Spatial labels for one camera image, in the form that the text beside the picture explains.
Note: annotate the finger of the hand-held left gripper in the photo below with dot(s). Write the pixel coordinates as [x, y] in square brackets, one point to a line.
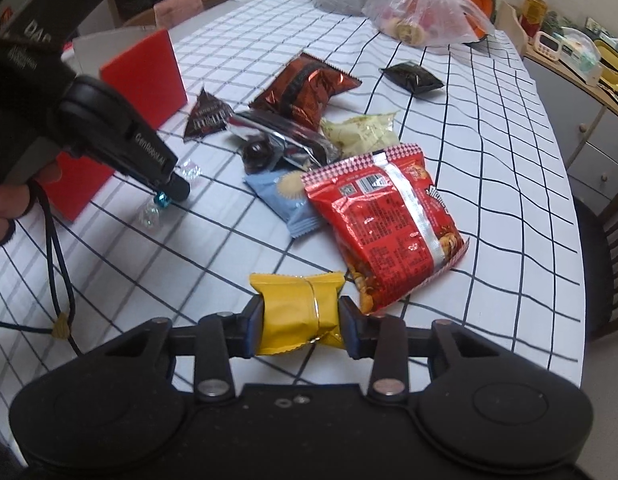
[171, 187]

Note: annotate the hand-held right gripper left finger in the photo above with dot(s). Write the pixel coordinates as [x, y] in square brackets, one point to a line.
[256, 322]

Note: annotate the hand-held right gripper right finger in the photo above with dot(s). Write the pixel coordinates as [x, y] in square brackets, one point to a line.
[348, 322]

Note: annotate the clear-wrapped teal candy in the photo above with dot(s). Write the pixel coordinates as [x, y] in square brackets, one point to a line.
[151, 212]

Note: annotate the yellow snack packet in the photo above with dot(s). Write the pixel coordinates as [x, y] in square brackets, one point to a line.
[289, 310]

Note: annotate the red cardboard box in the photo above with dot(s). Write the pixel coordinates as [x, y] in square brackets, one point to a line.
[144, 80]

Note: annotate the large red snack bag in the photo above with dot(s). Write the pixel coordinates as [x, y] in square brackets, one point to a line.
[389, 220]

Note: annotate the silver foil snack packet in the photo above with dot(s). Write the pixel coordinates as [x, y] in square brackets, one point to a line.
[289, 142]

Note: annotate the pale green snack packet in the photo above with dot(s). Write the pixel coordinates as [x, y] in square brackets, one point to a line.
[361, 135]

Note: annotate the clear plastic bag of snacks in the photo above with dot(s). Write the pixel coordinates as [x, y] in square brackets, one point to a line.
[424, 15]

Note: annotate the person's left hand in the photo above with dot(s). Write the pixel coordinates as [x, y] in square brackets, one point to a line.
[6, 207]

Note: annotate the clear candy wrapper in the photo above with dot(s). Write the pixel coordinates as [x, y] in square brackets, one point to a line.
[190, 170]

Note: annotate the dark triangular chocolate packet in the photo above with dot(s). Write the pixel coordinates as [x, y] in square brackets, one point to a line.
[206, 117]

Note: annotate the round dark chocolate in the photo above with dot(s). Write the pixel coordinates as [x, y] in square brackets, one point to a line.
[256, 155]

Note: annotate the light blue snack packet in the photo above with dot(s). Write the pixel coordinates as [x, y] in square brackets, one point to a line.
[284, 195]

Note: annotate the red-brown foil chip bag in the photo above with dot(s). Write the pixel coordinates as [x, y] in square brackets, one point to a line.
[301, 87]

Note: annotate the small black snack packet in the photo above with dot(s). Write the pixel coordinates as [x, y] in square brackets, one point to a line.
[414, 77]

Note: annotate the dark wooden chair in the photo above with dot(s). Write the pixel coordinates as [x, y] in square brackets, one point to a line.
[604, 260]

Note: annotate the white kitchen timer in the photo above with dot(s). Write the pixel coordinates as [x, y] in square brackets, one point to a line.
[548, 44]

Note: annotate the bottle of yellow liquid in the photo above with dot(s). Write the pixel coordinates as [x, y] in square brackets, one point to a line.
[535, 5]

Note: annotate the yellow-green container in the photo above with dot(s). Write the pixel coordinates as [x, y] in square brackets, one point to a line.
[614, 62]

